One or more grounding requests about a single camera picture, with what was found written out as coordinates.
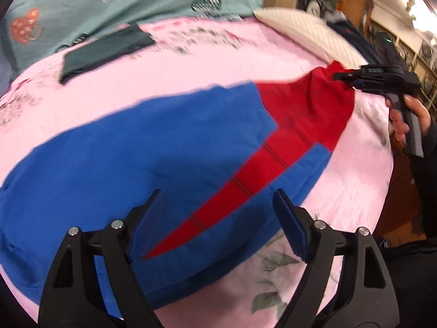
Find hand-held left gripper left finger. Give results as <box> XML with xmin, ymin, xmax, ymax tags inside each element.
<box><xmin>38</xmin><ymin>189</ymin><xmax>168</xmax><ymax>328</ymax></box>

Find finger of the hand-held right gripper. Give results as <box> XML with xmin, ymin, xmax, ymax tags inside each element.
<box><xmin>332</xmin><ymin>70</ymin><xmax>363</xmax><ymax>87</ymax></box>

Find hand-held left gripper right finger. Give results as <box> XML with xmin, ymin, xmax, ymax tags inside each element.
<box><xmin>272</xmin><ymin>189</ymin><xmax>400</xmax><ymax>328</ymax></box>

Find blue and red pants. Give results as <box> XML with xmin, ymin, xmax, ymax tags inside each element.
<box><xmin>0</xmin><ymin>60</ymin><xmax>355</xmax><ymax>310</ymax></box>

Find person's right hand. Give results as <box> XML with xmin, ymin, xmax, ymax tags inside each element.
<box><xmin>386</xmin><ymin>96</ymin><xmax>433</xmax><ymax>145</ymax></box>

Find dark blue clothing pile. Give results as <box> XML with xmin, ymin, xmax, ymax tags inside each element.
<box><xmin>326</xmin><ymin>12</ymin><xmax>381</xmax><ymax>67</ymax></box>

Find white quilted pillow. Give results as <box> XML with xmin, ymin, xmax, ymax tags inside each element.
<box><xmin>253</xmin><ymin>7</ymin><xmax>367</xmax><ymax>72</ymax></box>

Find pink floral bed sheet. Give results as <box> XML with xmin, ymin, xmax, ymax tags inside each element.
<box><xmin>0</xmin><ymin>15</ymin><xmax>395</xmax><ymax>325</ymax></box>

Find dark green folded garment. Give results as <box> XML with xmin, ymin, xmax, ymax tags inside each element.
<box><xmin>59</xmin><ymin>24</ymin><xmax>156</xmax><ymax>85</ymax></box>

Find teal heart print blanket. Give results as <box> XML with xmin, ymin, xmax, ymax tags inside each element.
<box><xmin>0</xmin><ymin>0</ymin><xmax>270</xmax><ymax>83</ymax></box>

